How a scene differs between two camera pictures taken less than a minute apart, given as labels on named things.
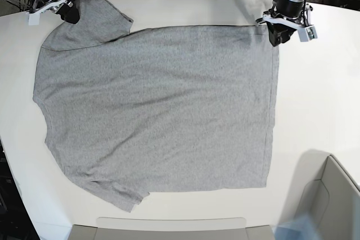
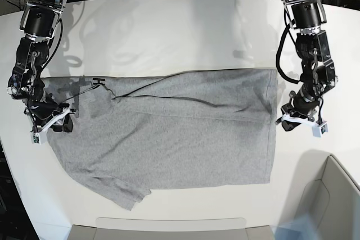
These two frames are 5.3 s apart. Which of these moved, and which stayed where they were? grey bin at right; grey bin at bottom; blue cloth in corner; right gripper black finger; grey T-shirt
Moved: grey T-shirt; right gripper black finger
Stayed: blue cloth in corner; grey bin at right; grey bin at bottom
